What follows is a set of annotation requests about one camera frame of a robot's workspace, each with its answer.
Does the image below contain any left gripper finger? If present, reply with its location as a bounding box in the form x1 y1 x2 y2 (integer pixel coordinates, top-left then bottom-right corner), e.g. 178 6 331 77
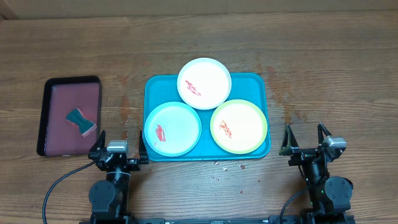
139 130 149 163
90 130 106 152

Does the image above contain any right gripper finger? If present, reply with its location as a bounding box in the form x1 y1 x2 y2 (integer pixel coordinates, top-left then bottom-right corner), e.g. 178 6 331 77
279 124 299 156
317 123 331 145

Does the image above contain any light blue plate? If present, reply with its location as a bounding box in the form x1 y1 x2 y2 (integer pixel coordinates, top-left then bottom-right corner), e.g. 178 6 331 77
144 101 201 157

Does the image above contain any white plate with red stain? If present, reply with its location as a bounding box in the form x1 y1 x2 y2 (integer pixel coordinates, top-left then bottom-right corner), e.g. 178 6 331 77
177 58 232 110

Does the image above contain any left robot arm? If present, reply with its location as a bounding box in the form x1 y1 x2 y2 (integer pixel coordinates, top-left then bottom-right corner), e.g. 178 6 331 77
88 131 149 224

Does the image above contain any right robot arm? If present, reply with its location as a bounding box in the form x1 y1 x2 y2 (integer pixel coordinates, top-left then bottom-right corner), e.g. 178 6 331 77
277 123 355 223

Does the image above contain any black tray with red water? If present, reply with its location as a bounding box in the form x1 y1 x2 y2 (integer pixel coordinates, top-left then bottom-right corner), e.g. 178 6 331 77
37 75 102 156

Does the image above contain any teal plastic serving tray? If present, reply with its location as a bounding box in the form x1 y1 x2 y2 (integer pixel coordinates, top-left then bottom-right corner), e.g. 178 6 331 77
140 73 271 162

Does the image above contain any yellow-green rimmed plate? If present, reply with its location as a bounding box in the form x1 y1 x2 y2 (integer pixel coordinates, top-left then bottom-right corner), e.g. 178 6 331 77
210 100 268 154

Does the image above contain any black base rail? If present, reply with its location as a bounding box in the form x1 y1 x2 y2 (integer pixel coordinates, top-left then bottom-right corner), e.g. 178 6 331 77
79 214 356 224

